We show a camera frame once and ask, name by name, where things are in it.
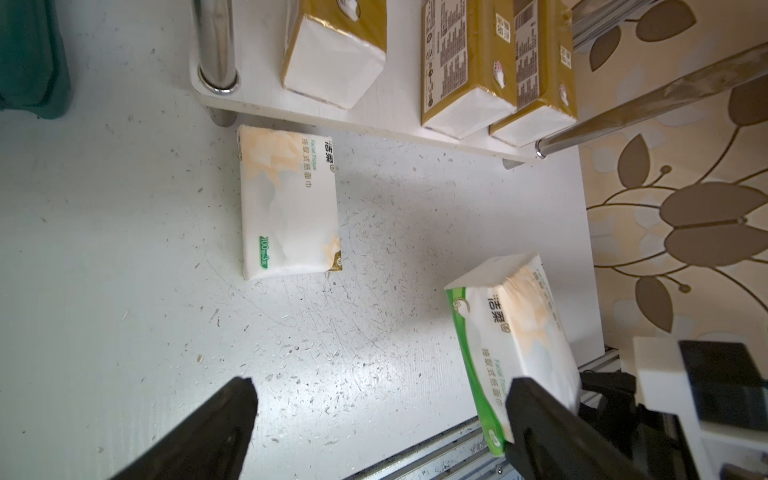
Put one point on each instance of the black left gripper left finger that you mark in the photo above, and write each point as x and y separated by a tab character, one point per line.
211	443

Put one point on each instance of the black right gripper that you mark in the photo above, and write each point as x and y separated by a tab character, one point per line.
653	441

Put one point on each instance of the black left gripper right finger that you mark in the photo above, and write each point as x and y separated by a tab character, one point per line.
551	442

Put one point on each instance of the white tissue pack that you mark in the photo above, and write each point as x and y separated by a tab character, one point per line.
289	205
508	327

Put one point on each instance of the gold tissue pack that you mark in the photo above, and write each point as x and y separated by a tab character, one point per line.
468	65
334	50
545	80

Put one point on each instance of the white two-tier shelf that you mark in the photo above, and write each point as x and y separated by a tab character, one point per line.
389	108

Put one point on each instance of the green plastic container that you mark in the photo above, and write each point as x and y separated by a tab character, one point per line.
34	71

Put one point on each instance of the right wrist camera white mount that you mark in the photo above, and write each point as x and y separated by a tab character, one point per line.
717	394

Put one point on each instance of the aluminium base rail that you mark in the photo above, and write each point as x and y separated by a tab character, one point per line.
460	452

